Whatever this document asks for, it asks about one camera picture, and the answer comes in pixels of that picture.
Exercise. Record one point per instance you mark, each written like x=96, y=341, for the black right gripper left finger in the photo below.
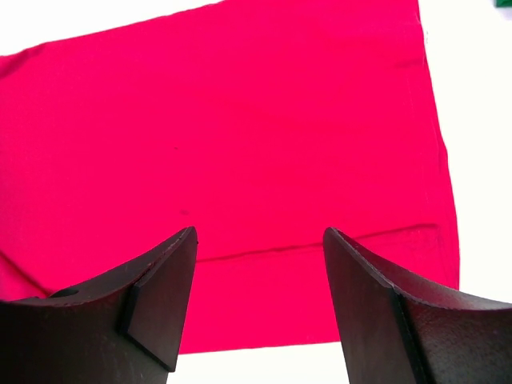
x=123, y=326

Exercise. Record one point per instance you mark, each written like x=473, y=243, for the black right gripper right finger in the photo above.
x=399, y=327

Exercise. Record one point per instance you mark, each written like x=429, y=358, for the crimson red t-shirt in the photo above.
x=261, y=124

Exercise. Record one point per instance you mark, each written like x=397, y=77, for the green folded shirt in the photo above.
x=503, y=3

